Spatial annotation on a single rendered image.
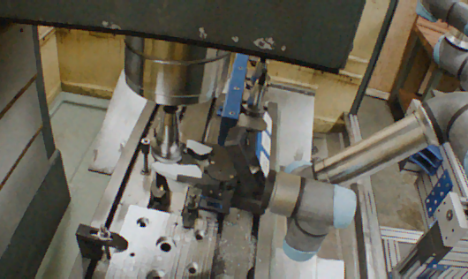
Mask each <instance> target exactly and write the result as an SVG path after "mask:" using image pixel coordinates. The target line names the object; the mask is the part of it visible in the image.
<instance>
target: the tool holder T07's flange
mask: <svg viewBox="0 0 468 279"><path fill-rule="evenodd" d="M181 136H182V144H181V145H180V146H179V148H177V149H174V150H164V149H161V148H160V147H159V146H158V145H157V143H156V139H153V138H151V155H152V157H153V158H154V159H155V160H156V161H158V162H161V163H162V164H166V165H172V164H177V163H180V162H182V157H181V156H180V155H182V154H184V155H186V148H187V139H186V137H185V135H184V134H183V133H181Z"/></svg>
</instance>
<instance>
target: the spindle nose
mask: <svg viewBox="0 0 468 279"><path fill-rule="evenodd" d="M123 50H124V60H123V69H124V73H125V75H124V78H125V82H126V84H127V86H128V87H129V88H130V89H131V90H132V91H133V92H134V93H135V94H137V95H138V96H140V97H142V98H144V99H146V100H148V101H151V102H155V103H158V104H162V105H168V106H179V107H180V106H191V105H193V104H198V103H203V102H206V101H209V100H211V99H213V98H216V97H217V96H218V95H219V94H221V92H222V91H223V90H224V88H225V87H226V83H228V79H229V77H230V70H231V65H232V60H233V55H234V52H229V51H224V50H219V49H211V48H207V47H203V48H202V47H197V46H193V45H188V44H183V43H179V42H176V43H174V42H169V41H161V40H158V41H157V40H152V39H148V38H139V37H135V36H133V37H131V36H127V35H124V46H123Z"/></svg>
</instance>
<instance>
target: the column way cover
mask: <svg viewBox="0 0 468 279"><path fill-rule="evenodd" d="M31 26H32V25H26V24H24V25H22V24H16V23H15V24H13V23H7V22H6V23H4V22H1V23H0V257H2V254H3V253H4V249H6V248H5V247H6V246H7V245H8V243H9V241H10V240H11V237H12V234H13V233H14V231H15V230H16V229H17V227H18V225H19V222H20V220H21V219H22V217H23V214H24V213H25V212H26V209H27V208H28V206H29V204H30V202H31V201H32V199H33V197H34V196H35V194H36V192H37V190H38V189H39V187H40V185H41V184H42V181H43V179H44V178H45V177H46V175H47V173H48V171H49V170H50V167H49V161H48V158H47V155H46V148H45V146H44V142H43V138H42V129H43V122H42V116H41V111H40V107H39V106H40V103H39V101H38V94H37V92H36V89H37V88H36V85H35V80H36V78H37V74H38V72H37V71H36V68H37V67H36V64H35V62H36V61H35V58H34V57H35V54H34V43H33V34H32V28H31ZM0 259H1V258H0Z"/></svg>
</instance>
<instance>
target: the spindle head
mask: <svg viewBox="0 0 468 279"><path fill-rule="evenodd" d="M366 2H367V0H0V22H4V23H6V22H7V23H13V24H15V23H16V24H22V25H24V24H26V25H32V26H34V25H36V26H48V27H50V26H52V27H58V28H65V29H68V28H69V29H72V30H74V29H77V30H84V31H91V32H99V33H107V34H118V35H127V36H131V37H133V36H135V37H139V38H148V39H152V40H157V41H158V40H161V41H169V42H174V43H176V42H179V43H183V44H188V45H193V46H197V47H202V48H203V47H207V48H211V49H219V50H224V51H229V52H235V53H239V54H245V55H249V56H254V57H263V58H267V59H268V60H272V61H277V62H282V63H286V64H295V65H300V67H305V68H309V69H314V70H318V71H323V72H326V73H331V74H335V75H338V74H339V72H340V71H339V69H342V70H343V69H344V68H345V66H346V64H347V60H348V57H349V55H350V53H351V52H352V50H353V46H354V45H353V42H354V40H355V37H356V36H355V35H356V33H357V31H358V27H359V24H360V23H359V22H360V20H361V18H362V17H361V16H362V14H363V12H364V9H365V6H366Z"/></svg>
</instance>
